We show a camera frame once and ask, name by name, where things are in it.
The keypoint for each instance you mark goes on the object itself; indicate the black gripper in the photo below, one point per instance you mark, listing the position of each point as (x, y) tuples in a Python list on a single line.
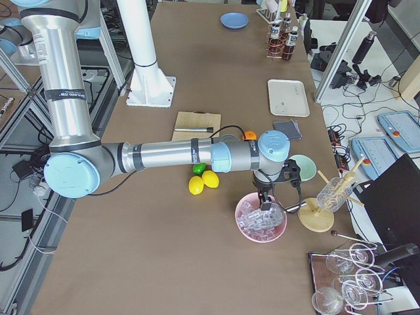
[(262, 187)]

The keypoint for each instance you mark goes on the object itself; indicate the orange mandarin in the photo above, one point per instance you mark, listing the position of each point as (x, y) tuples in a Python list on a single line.
[(249, 135)]

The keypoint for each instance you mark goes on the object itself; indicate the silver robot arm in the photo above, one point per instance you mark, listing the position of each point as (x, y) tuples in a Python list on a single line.
[(80, 162)]

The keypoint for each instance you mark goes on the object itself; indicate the blue plate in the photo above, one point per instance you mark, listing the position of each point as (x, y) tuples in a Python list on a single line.
[(234, 20)]

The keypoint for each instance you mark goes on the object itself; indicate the metal ice scoop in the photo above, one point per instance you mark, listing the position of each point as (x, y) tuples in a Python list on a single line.
[(277, 214)]

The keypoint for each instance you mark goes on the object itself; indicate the clear ice cubes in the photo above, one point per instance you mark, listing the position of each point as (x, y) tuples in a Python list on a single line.
[(248, 222)]

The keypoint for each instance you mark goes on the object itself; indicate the pink bowl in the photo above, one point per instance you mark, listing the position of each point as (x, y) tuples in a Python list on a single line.
[(253, 199)]

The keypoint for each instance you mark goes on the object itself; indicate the wooden cup stand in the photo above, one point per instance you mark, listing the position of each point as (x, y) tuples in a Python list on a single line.
[(316, 219)]

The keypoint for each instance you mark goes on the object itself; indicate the green bowl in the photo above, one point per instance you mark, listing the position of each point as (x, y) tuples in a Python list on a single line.
[(307, 167)]

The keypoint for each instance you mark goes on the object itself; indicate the yellow lemon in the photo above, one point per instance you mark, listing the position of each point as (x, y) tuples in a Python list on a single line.
[(210, 179), (196, 185)]

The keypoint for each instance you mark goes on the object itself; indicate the green lime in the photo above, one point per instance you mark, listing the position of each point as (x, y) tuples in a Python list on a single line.
[(199, 168)]

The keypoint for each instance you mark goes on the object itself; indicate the clear glass mug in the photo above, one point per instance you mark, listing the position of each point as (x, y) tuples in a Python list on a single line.
[(333, 195)]

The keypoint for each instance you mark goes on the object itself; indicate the grey cloth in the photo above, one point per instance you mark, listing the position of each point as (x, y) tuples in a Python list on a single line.
[(289, 128)]

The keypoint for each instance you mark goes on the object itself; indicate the wine glass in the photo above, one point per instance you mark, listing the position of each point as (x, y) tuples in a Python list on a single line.
[(354, 296), (339, 262), (327, 300)]

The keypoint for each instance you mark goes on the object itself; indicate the cream rabbit tray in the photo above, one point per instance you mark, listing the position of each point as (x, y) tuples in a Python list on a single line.
[(287, 98)]

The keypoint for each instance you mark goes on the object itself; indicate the wooden cutting board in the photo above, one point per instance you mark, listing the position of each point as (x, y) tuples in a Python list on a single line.
[(195, 119)]

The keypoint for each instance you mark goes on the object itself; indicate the blue teach pendant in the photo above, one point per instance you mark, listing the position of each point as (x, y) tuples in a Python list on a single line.
[(379, 154), (402, 128)]

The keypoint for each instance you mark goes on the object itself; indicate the black monitor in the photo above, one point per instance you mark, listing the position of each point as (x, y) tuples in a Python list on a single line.
[(392, 202)]

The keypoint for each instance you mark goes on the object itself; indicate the tea bottle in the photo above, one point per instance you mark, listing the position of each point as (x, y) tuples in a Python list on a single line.
[(290, 44), (274, 37), (286, 24)]

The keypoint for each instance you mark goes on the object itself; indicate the black water bottle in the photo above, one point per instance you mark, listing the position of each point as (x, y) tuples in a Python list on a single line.
[(364, 48)]

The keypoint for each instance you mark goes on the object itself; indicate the copper wire bottle rack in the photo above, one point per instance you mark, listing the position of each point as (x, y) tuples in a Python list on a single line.
[(279, 53)]

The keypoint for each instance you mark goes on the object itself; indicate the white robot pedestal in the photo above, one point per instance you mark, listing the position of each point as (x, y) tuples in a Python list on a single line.
[(150, 87)]

